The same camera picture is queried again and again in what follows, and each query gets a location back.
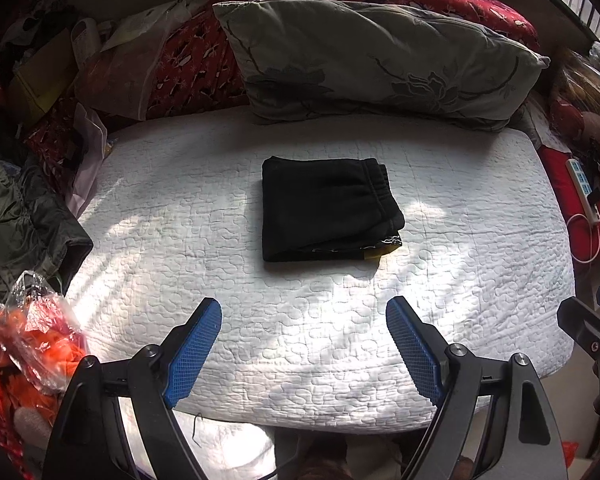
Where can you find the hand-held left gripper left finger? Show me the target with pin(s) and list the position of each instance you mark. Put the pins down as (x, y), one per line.
(192, 355)

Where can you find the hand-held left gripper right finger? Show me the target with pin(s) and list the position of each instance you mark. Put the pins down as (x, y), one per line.
(415, 350)

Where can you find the black pants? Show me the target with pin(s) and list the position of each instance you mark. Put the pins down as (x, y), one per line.
(320, 205)

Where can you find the white quilted bed cover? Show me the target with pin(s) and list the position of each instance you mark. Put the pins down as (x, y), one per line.
(230, 280)

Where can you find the white power strip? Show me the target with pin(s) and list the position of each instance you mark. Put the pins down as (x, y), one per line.
(582, 187)

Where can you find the red cloth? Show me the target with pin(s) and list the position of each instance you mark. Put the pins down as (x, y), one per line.
(555, 175)

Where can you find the orange plastic bag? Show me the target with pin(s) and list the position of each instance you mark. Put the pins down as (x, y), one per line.
(35, 335)

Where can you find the plastic wrapped toy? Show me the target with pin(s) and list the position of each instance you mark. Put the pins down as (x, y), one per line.
(580, 105)

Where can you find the dark green jacket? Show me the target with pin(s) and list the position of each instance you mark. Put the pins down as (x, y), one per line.
(20, 220)

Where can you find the red patterned bag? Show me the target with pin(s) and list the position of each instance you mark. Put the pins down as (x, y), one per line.
(50, 140)

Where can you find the red patterned blanket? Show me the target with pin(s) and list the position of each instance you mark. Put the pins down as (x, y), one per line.
(190, 70)

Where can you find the clear plastic bag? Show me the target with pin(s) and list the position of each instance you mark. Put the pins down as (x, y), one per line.
(130, 65)

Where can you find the grey floral pillow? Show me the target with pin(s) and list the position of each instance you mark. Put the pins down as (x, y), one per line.
(355, 50)

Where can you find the yellow cardboard box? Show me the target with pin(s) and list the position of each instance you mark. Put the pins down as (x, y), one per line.
(40, 85)

